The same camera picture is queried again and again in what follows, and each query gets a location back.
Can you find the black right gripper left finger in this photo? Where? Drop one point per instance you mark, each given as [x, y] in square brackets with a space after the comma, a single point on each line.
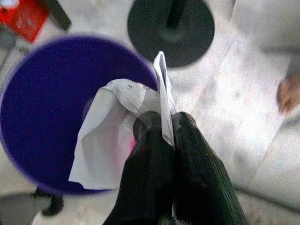
[147, 175]

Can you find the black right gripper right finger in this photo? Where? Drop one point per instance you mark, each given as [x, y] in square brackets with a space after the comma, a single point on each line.
[199, 182]

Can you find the white paper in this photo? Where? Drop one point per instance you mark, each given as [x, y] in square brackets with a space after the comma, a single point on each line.
[100, 140]

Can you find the purple plastic bucket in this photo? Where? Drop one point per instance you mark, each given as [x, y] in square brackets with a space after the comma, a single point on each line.
[47, 105]

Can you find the black round stand base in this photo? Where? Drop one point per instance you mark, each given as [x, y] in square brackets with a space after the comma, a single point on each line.
[145, 35]

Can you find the black bar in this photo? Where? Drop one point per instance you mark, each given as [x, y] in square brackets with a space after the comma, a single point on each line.
[58, 14]

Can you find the red plastic crate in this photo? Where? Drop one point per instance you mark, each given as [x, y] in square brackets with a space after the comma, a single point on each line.
[25, 21]

